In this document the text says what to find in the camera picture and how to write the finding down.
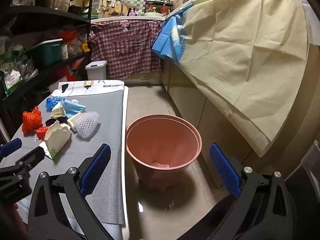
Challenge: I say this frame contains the bag of garlic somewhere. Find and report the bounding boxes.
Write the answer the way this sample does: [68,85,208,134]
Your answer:
[67,36,83,55]

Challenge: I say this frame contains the red plastic bag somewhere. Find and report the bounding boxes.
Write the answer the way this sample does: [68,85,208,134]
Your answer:
[22,106,42,133]

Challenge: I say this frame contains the orange plastic bag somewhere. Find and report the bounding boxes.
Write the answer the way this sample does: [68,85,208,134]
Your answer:
[59,31,78,43]

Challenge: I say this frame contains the cream cloth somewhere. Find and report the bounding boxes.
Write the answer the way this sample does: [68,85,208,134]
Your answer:
[165,0,309,158]

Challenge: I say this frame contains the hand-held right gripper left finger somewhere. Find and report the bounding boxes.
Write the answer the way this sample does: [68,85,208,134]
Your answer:
[27,143,113,240]

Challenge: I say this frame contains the green food packets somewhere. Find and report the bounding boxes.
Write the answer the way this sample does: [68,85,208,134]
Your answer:
[0,42,28,95]

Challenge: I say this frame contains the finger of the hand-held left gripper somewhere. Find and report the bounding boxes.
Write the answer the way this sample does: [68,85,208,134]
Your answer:
[0,138,23,159]
[14,146,46,172]

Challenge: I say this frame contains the grey ironing board table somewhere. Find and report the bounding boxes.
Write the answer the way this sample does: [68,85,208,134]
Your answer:
[7,79,131,240]

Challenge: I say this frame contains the blue printed cloth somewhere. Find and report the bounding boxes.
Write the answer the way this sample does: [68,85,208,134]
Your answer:
[151,1,194,65]

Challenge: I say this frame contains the red snack packet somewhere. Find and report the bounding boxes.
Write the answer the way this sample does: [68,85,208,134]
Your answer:
[36,126,50,140]

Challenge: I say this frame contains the white kitchen counter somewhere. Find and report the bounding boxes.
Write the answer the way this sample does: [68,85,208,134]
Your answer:
[90,14,168,22]

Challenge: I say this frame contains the blue face mask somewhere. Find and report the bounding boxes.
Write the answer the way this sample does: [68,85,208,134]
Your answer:
[51,98,87,118]

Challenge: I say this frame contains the black spice rack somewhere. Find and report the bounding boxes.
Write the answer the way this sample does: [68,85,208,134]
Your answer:
[144,0,173,14]

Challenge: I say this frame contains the black pot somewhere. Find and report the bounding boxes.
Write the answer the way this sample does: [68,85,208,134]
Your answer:
[69,5,84,17]

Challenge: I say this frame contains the pink plastic bucket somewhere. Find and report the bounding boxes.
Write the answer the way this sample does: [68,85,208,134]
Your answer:
[125,114,202,190]

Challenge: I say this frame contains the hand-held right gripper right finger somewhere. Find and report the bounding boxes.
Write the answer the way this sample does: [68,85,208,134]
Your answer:
[207,142,297,240]

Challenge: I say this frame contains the white foam fruit net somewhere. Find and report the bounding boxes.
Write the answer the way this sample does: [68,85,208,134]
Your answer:
[74,111,99,139]

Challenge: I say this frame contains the cream face mask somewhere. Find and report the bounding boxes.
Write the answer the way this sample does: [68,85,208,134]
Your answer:
[50,102,68,118]

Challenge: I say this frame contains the beige kitchen cabinet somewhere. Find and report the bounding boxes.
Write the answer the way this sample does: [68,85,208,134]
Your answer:
[161,56,253,188]

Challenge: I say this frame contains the red plaid shirt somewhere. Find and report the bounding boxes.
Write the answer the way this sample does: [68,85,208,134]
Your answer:
[89,20,164,80]

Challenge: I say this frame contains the small white lidded bin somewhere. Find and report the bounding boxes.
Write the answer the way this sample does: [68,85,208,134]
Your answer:
[85,60,108,80]

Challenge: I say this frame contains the white printed mat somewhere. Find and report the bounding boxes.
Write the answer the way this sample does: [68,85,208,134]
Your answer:
[51,79,130,98]

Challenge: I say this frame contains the grey table mat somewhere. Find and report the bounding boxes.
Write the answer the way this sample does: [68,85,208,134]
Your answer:
[7,86,129,227]

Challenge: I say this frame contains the black metal shelf rack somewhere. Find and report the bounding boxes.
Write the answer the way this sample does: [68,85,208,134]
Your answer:
[0,0,97,140]

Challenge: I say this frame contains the green storage box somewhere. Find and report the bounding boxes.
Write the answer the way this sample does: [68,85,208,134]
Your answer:
[32,39,63,67]

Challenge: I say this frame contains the red carton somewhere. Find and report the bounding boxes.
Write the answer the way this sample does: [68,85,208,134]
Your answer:
[62,60,87,83]

